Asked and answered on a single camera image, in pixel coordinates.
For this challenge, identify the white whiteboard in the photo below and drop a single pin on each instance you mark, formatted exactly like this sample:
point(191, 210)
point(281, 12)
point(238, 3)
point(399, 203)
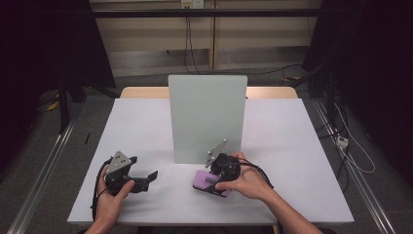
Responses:
point(207, 113)

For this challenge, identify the purple whiteboard eraser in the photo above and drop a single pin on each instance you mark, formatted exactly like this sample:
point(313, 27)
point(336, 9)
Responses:
point(203, 180)

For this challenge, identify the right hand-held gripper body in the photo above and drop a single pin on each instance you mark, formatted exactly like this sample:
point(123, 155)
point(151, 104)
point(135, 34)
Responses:
point(225, 167)

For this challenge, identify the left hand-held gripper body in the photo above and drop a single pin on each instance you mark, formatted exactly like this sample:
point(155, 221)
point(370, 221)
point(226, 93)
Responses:
point(117, 164)

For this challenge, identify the black horizontal bar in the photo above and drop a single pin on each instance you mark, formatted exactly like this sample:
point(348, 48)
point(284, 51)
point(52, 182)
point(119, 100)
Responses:
point(146, 13)

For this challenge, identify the metal floor rail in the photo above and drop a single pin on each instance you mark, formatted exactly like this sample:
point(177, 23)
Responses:
point(363, 191)
point(42, 175)

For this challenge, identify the person's right hand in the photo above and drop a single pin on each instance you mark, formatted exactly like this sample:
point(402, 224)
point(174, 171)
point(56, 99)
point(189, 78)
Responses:
point(250, 187)

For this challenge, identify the black pen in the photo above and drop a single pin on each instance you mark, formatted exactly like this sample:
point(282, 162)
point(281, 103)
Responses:
point(87, 138)

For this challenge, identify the black curtain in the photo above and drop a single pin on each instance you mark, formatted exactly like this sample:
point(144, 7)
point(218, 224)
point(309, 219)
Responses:
point(39, 48)
point(373, 65)

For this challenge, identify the wooden table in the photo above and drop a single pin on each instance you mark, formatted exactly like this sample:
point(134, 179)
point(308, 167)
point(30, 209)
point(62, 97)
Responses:
point(142, 92)

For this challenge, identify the black metal stand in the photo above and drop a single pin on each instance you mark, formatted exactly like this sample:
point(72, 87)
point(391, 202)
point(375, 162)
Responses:
point(64, 107)

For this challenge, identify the white wall socket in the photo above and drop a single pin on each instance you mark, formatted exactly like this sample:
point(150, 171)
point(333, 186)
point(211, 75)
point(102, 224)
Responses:
point(192, 3)

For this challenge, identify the yellow floor tape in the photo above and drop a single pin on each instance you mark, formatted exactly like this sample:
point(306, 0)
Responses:
point(53, 106)

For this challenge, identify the white table cover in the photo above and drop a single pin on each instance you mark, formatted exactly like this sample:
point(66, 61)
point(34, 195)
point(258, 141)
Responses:
point(285, 136)

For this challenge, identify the white power plug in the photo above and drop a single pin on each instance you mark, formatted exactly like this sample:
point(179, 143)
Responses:
point(342, 141)

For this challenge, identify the person's left hand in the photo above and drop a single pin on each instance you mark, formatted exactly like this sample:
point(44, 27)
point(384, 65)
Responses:
point(110, 208)

